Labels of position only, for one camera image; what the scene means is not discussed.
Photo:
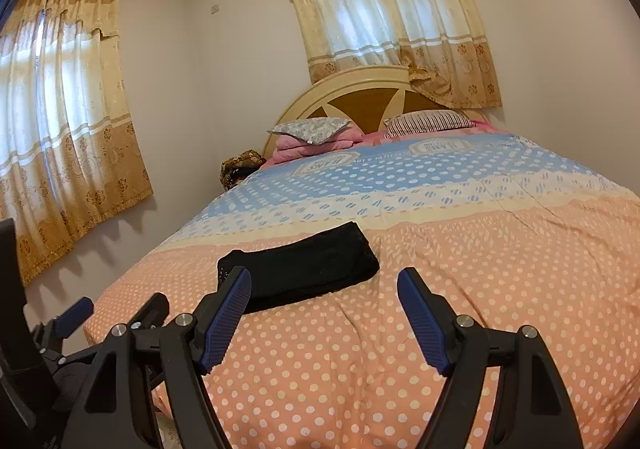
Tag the black pants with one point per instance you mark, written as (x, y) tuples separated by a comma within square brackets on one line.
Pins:
[(310, 264)]

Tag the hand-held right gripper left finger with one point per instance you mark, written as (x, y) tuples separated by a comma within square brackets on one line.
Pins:
[(227, 324)]

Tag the striped pillow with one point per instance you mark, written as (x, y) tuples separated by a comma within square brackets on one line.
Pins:
[(430, 123)]

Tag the beige floral curtain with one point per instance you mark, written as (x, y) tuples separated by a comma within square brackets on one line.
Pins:
[(375, 4), (65, 129)]

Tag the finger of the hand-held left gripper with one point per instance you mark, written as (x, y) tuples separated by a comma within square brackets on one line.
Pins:
[(75, 313), (150, 309)]

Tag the grey patterned pillow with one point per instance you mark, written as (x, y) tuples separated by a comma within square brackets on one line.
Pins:
[(310, 129)]

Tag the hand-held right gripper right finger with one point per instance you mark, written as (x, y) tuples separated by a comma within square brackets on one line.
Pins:
[(425, 324)]

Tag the cream and wood headboard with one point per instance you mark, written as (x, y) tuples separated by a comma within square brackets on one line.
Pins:
[(360, 104)]

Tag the brown patterned cloth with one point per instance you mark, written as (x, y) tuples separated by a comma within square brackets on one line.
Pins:
[(240, 166)]

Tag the pink folded blanket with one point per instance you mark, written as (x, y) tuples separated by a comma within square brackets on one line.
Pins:
[(320, 149)]

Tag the polka dot bedspread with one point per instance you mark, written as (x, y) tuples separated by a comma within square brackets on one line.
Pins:
[(450, 239)]

